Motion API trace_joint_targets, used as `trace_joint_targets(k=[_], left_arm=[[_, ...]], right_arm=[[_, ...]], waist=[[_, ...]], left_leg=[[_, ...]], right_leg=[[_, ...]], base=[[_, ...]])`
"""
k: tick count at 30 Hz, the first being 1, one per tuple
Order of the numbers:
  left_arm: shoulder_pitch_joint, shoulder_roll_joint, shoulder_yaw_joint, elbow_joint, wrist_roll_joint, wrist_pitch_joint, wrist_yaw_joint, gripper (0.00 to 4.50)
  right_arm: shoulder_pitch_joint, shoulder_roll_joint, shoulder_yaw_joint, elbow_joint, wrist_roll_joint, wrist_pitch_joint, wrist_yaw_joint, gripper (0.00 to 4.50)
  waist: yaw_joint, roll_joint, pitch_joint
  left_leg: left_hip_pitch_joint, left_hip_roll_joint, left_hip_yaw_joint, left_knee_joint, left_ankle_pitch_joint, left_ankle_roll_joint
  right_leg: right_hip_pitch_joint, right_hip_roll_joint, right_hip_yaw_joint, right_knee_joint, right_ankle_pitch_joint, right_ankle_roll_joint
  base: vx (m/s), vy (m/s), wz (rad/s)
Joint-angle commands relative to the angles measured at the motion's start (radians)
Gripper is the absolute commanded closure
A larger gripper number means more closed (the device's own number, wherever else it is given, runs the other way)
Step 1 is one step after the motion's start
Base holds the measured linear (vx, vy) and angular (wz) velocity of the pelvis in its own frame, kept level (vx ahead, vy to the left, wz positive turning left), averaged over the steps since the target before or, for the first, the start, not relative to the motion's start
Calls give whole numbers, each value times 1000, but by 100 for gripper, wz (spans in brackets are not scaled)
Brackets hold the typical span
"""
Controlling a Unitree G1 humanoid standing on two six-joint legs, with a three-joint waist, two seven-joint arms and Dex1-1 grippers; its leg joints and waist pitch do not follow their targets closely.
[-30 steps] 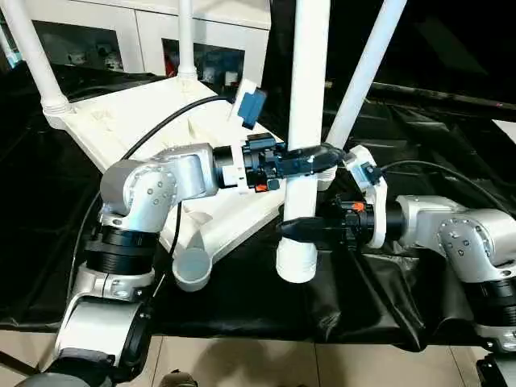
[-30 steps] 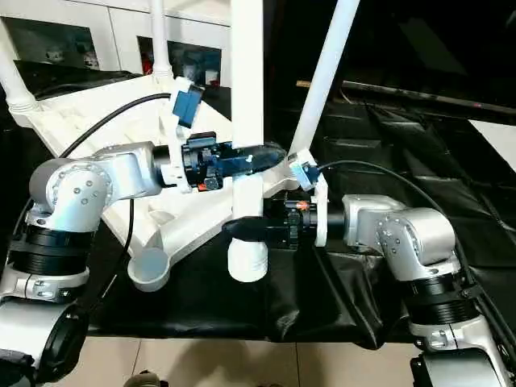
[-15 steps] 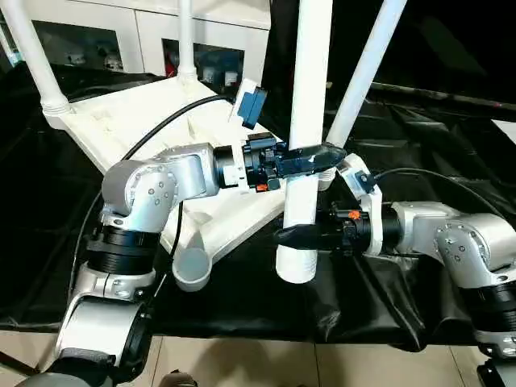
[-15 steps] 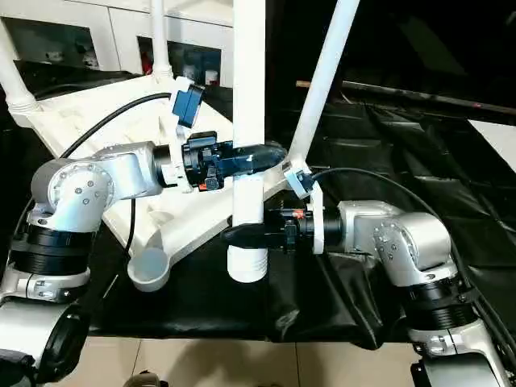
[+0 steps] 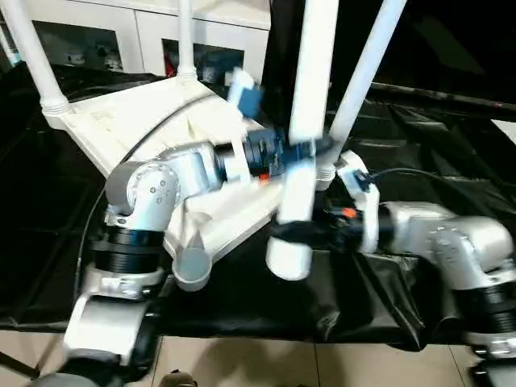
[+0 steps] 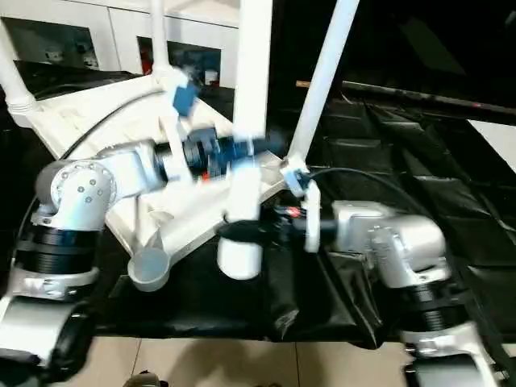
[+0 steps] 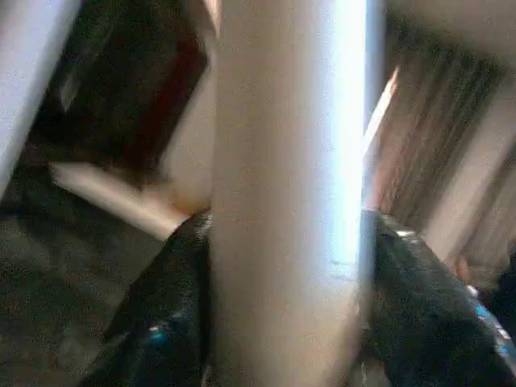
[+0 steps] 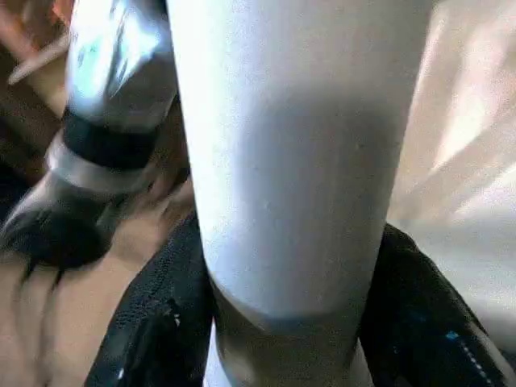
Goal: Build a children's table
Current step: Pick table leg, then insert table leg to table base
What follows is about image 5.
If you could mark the white plastic table leg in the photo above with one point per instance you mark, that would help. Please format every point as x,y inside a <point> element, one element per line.
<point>310,80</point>
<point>186,40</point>
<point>363,72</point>
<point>36,56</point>

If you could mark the white plastic table top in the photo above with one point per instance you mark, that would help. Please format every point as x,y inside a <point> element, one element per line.
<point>133,125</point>

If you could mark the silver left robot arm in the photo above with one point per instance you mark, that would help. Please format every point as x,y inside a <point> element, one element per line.
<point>161,181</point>

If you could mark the black mat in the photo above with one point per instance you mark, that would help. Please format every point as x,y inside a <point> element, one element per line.
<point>282,306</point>

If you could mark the black pole with tan tip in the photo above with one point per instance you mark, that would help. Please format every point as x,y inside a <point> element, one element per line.
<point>443,96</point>

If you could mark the black backdrop cloth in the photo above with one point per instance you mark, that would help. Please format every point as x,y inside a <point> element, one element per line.
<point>443,36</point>

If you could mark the white paper sheet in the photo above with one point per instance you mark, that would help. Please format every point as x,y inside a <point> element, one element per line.
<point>506,131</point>

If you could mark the white cabinet with glass doors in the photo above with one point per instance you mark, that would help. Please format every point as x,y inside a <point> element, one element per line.
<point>121,20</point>

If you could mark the grey robot torso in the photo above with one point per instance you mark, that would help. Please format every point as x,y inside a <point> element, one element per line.
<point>60,381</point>

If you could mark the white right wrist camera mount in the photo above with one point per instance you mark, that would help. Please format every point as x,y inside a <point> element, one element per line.
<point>369,209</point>

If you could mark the black folding table frame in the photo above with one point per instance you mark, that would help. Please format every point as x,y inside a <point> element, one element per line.
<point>20,364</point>

